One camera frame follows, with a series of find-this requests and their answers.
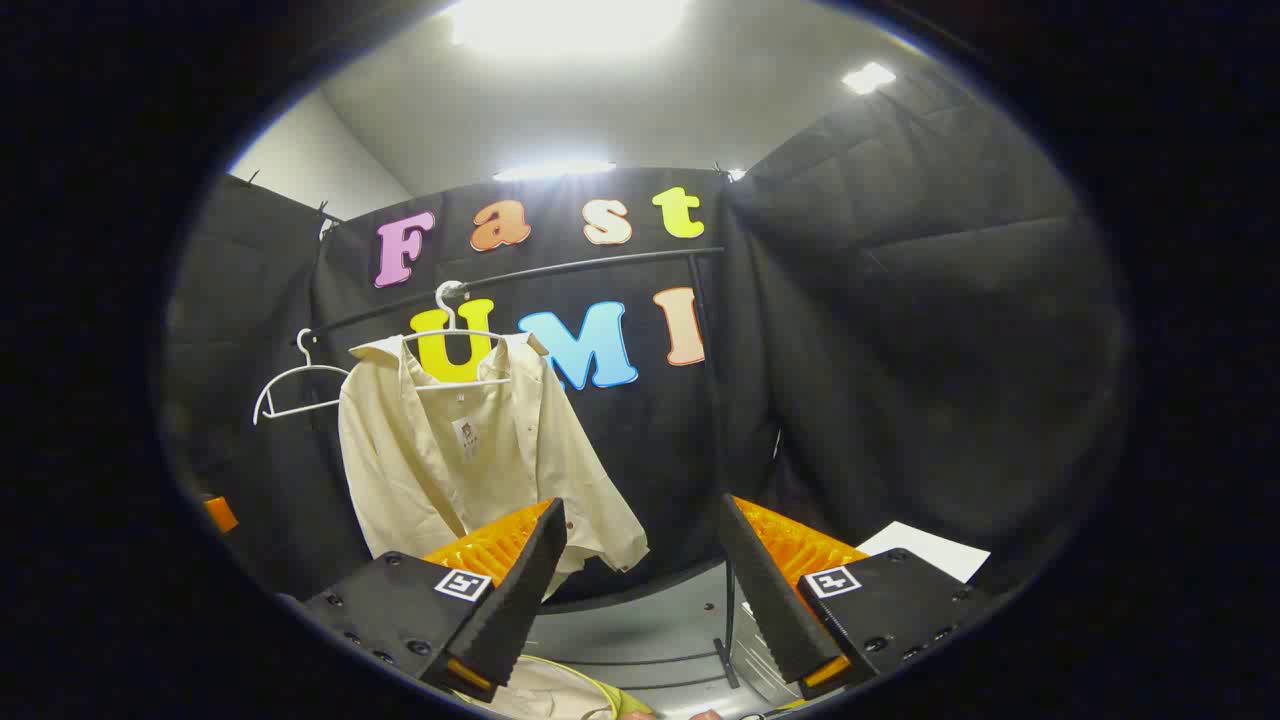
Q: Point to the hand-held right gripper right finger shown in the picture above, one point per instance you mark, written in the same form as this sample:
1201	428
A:
765	590

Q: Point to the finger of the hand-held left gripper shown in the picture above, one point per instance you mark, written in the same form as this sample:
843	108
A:
222	514

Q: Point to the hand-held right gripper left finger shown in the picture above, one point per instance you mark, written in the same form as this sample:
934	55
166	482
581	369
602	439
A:
525	590

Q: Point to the laundry hamper with yellow rim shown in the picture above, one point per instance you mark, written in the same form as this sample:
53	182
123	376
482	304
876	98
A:
540	695

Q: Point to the cream shirt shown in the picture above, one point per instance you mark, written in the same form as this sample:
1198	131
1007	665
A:
430	480

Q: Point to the white hanger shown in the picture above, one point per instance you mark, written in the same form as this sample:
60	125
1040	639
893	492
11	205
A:
303	367
450	291

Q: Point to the black clothes rack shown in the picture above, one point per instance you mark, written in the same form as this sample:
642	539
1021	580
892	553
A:
600	262

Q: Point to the grey ribbed panel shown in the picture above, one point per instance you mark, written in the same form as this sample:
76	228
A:
765	665

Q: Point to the black backdrop cloth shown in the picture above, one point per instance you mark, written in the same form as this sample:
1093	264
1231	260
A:
900	300

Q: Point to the long ceiling light strip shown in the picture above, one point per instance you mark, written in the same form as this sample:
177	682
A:
553	170

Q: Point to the small ceiling light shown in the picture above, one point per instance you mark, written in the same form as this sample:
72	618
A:
868	77

